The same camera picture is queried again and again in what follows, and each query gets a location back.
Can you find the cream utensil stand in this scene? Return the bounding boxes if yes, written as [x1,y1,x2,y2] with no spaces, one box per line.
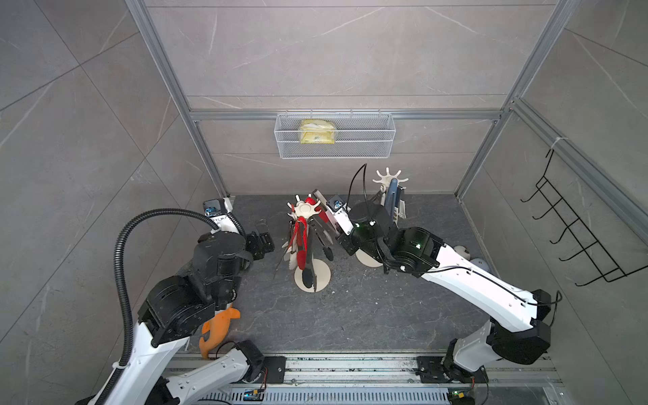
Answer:
[353,168,410,268]
[282,194,334,293]

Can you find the long steel white tongs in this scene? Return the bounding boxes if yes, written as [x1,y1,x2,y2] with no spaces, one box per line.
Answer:
[273,241,292,278]

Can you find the red sleeved steel tongs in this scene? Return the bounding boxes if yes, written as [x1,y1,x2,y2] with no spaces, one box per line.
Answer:
[291,217,308,270]

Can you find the slim white tongs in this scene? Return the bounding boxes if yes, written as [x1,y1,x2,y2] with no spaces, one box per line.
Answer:
[394,186,407,223]

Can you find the black steel tongs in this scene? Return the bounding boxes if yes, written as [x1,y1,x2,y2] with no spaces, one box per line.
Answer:
[298,223,332,293]

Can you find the blue handled cream tongs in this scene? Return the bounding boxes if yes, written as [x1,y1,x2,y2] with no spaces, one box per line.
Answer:
[384,178,401,222]

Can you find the red handled steel tongs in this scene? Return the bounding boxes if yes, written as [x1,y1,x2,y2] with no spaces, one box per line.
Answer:
[305,195,330,224]

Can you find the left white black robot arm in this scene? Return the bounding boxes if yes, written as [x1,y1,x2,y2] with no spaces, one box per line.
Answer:
[81,209,275,404]

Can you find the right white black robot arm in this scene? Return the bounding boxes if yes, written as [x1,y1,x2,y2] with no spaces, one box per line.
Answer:
[331,202,553,382]

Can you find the orange monster plush toy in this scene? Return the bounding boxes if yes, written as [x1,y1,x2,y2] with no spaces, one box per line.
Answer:
[198,305,241,359]

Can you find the brown white plush toy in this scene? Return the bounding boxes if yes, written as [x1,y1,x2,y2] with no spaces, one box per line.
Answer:
[454,245,472,261]

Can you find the yellow packet in basket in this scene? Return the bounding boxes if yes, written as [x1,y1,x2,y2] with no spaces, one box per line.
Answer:
[299,119,337,144]

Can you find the grey blue dome toy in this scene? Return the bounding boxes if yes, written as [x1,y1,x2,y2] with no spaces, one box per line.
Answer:
[471,258,491,273]

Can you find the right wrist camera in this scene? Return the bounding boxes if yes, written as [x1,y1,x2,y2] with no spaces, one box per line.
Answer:
[326,195,354,236]

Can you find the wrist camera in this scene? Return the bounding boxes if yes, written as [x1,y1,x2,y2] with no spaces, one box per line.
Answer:
[202,197,241,234]
[326,195,354,236]

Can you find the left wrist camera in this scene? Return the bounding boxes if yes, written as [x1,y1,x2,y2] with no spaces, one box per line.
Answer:
[202,197,241,234]

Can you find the white wire mesh basket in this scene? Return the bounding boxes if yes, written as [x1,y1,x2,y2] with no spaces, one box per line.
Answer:
[274,113,396,160]

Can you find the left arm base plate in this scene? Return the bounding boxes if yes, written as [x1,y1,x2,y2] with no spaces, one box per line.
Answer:
[241,356,287,385]

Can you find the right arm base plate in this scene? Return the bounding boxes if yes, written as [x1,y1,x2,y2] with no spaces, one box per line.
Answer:
[415,356,489,384]

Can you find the black wire wall hook rack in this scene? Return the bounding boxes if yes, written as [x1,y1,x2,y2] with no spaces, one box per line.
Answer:
[520,150,647,288]

